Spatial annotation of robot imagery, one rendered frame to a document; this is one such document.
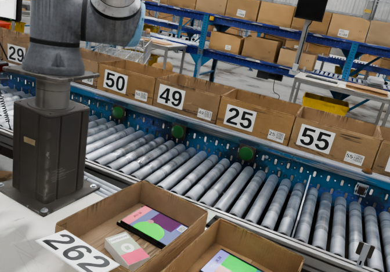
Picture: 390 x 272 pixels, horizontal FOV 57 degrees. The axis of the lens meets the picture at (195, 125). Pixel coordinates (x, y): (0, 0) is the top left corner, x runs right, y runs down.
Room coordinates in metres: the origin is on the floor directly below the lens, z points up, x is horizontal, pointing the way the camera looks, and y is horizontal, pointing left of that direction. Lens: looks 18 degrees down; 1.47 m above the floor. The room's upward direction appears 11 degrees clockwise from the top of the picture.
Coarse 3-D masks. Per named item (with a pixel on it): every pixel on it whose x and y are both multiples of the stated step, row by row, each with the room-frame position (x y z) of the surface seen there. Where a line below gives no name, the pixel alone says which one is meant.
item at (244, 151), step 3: (243, 147) 1.70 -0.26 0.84; (246, 147) 1.70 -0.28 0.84; (240, 150) 1.70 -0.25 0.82; (243, 150) 1.70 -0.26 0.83; (246, 150) 1.69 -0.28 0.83; (249, 150) 1.69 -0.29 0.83; (240, 153) 1.70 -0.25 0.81; (243, 153) 1.69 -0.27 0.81; (246, 153) 1.69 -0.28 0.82; (249, 153) 1.68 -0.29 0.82; (252, 153) 1.69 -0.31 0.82; (240, 156) 1.70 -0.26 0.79; (243, 156) 1.69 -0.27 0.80; (246, 156) 1.69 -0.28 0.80; (249, 156) 1.68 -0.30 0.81; (246, 159) 1.69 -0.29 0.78; (249, 159) 1.69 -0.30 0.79
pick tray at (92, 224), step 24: (120, 192) 1.05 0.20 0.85; (144, 192) 1.14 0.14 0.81; (168, 192) 1.10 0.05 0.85; (72, 216) 0.87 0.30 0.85; (96, 216) 0.96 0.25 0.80; (120, 216) 1.04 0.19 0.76; (192, 216) 1.05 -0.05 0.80; (96, 240) 0.90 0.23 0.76; (144, 240) 0.94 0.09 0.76; (192, 240) 0.95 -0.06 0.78; (120, 264) 0.71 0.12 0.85; (144, 264) 0.73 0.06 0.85
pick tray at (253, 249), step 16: (224, 224) 0.99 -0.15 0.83; (208, 240) 0.95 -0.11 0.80; (224, 240) 0.98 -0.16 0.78; (240, 240) 0.96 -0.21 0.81; (256, 240) 0.94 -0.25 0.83; (176, 256) 0.78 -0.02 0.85; (192, 256) 0.86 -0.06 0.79; (208, 256) 0.92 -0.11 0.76; (240, 256) 0.94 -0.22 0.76; (256, 256) 0.93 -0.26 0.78; (272, 256) 0.91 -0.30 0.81; (288, 256) 0.89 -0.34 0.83
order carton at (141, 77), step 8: (104, 64) 2.09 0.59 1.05; (112, 64) 2.23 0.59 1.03; (120, 64) 2.32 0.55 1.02; (128, 64) 2.37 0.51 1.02; (136, 64) 2.35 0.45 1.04; (144, 64) 2.33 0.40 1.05; (104, 72) 2.09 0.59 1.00; (120, 72) 2.05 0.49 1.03; (128, 72) 2.03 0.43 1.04; (136, 72) 2.34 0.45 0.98; (144, 72) 2.33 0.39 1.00; (152, 72) 2.31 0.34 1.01; (160, 72) 2.29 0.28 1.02; (168, 72) 2.26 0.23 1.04; (176, 72) 2.25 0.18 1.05; (128, 80) 2.03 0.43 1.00; (136, 80) 2.01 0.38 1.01; (144, 80) 2.00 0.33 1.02; (152, 80) 1.98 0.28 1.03; (104, 88) 2.09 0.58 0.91; (128, 88) 2.03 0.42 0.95; (136, 88) 2.01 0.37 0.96; (144, 88) 1.99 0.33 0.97; (152, 88) 1.98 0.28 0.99; (128, 96) 2.03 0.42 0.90; (152, 96) 1.98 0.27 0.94; (152, 104) 1.98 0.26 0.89
